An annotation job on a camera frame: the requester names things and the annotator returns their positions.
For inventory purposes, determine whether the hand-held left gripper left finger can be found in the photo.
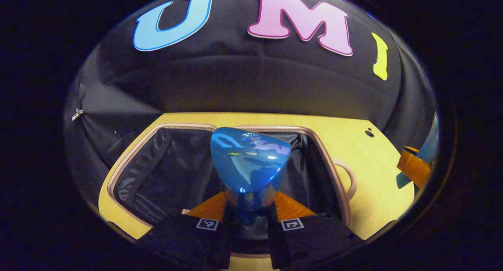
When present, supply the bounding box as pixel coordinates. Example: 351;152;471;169
137;191;233;270

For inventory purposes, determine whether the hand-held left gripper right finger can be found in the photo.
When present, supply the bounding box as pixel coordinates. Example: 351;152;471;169
268;191;363;270

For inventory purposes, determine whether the black backdrop cloth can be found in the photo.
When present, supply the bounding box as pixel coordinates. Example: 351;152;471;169
64;0;437;220

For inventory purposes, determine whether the pink suitcase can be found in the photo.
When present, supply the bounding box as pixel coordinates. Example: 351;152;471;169
107;123;358;260

